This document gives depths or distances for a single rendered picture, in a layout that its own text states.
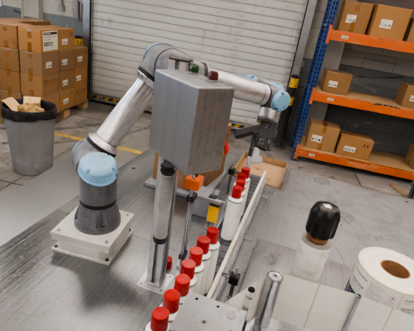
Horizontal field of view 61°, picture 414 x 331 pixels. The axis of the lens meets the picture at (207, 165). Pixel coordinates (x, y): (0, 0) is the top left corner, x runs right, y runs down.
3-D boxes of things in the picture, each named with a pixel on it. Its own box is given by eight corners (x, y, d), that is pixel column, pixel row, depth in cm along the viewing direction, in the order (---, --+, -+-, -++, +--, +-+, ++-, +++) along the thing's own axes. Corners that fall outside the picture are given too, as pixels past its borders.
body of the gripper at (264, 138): (269, 150, 138) (278, 121, 139) (248, 144, 140) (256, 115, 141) (269, 153, 145) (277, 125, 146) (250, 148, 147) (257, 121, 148)
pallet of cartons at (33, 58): (42, 131, 419) (37, 30, 373) (-23, 118, 427) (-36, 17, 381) (89, 108, 529) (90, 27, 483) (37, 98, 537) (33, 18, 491)
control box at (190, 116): (186, 176, 74) (198, 87, 67) (147, 146, 86) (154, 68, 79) (223, 169, 80) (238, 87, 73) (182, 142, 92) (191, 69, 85)
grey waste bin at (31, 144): (39, 182, 312) (36, 115, 288) (-4, 172, 318) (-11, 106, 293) (66, 165, 351) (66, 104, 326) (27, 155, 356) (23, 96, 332)
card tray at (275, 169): (279, 188, 181) (281, 182, 180) (231, 175, 187) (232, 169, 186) (286, 168, 208) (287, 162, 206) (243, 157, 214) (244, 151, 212)
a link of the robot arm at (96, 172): (81, 209, 108) (81, 169, 102) (75, 186, 118) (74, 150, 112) (120, 204, 113) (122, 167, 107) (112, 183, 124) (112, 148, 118)
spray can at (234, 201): (232, 243, 124) (243, 192, 116) (218, 238, 125) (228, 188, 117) (236, 235, 128) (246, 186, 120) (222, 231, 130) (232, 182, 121)
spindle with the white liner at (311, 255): (314, 304, 103) (345, 217, 91) (284, 293, 105) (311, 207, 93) (315, 284, 111) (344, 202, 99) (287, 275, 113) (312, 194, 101)
